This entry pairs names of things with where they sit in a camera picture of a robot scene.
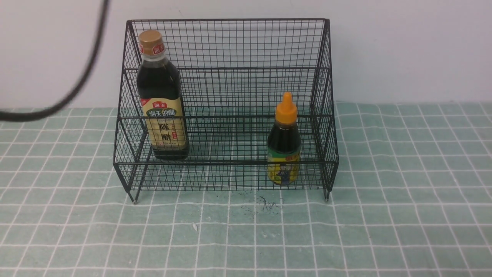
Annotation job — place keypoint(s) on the small yellow-label seasoning bottle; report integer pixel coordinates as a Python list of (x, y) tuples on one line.
[(284, 143)]

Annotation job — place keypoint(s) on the dark vinegar bottle tan label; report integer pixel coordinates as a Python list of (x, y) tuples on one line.
[(159, 87)]

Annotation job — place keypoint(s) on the green checkered tablecloth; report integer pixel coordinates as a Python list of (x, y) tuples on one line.
[(412, 198)]

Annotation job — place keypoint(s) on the black wire mesh shelf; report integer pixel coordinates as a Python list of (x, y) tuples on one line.
[(233, 73)]

